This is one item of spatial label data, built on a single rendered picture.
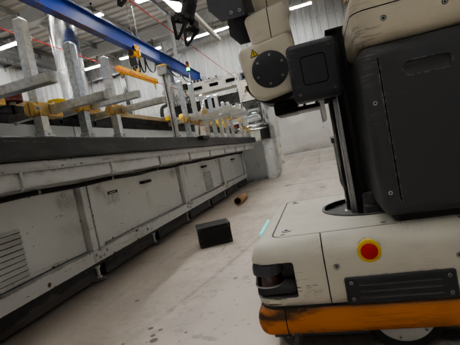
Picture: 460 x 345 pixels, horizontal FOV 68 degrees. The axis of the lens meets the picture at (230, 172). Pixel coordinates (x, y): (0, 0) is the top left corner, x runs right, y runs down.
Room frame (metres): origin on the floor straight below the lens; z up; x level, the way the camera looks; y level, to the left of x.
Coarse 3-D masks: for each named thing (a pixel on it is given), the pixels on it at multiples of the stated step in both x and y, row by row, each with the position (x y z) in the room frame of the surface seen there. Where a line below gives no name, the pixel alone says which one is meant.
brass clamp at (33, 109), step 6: (30, 102) 1.23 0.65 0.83; (36, 102) 1.25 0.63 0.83; (42, 102) 1.27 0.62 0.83; (24, 108) 1.24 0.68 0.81; (30, 108) 1.23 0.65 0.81; (36, 108) 1.24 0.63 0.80; (42, 108) 1.26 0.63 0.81; (48, 108) 1.29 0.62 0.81; (30, 114) 1.24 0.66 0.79; (36, 114) 1.25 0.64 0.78; (42, 114) 1.26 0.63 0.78; (48, 114) 1.28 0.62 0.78; (54, 114) 1.31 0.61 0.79; (60, 114) 1.35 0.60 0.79
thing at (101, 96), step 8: (88, 96) 1.25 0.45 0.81; (96, 96) 1.24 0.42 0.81; (104, 96) 1.24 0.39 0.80; (56, 104) 1.29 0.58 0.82; (64, 104) 1.28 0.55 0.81; (72, 104) 1.27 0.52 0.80; (80, 104) 1.26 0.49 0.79; (88, 104) 1.27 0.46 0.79; (24, 112) 1.33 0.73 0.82; (56, 112) 1.31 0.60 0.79; (8, 120) 1.34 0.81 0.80; (16, 120) 1.33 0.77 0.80; (24, 120) 1.34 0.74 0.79
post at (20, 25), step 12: (12, 24) 1.27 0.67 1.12; (24, 24) 1.27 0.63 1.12; (24, 36) 1.26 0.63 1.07; (24, 48) 1.26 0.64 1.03; (24, 60) 1.26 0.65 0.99; (24, 72) 1.26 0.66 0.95; (36, 72) 1.28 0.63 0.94; (36, 96) 1.26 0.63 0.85; (36, 120) 1.26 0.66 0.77; (48, 120) 1.29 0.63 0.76; (36, 132) 1.27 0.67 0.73
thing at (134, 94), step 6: (138, 90) 1.49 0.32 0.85; (114, 96) 1.50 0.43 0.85; (120, 96) 1.50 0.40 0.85; (126, 96) 1.49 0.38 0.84; (132, 96) 1.48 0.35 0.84; (138, 96) 1.48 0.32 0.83; (102, 102) 1.52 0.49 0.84; (108, 102) 1.51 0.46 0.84; (114, 102) 1.51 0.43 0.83; (120, 102) 1.52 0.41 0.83; (96, 108) 1.55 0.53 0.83; (66, 114) 1.57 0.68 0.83; (72, 114) 1.58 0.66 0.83
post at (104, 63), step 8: (104, 56) 1.74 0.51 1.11; (104, 64) 1.74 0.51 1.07; (104, 72) 1.74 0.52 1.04; (104, 80) 1.75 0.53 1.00; (112, 80) 1.77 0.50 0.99; (112, 88) 1.75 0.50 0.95; (112, 96) 1.74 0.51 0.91; (112, 120) 1.75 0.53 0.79; (120, 120) 1.77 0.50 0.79; (120, 128) 1.75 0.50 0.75
